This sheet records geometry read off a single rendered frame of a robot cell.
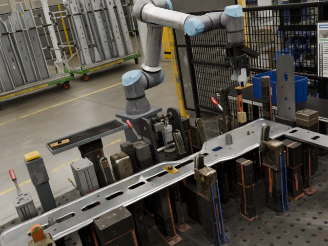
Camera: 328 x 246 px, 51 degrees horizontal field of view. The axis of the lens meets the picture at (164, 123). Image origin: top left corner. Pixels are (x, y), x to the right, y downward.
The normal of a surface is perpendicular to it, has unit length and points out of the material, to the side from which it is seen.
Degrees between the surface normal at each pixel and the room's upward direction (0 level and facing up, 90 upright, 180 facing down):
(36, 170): 90
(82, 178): 90
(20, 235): 0
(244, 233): 0
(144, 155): 90
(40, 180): 90
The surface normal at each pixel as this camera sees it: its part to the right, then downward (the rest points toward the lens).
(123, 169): 0.52, 0.22
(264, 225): -0.16, -0.92
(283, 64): -0.84, 0.32
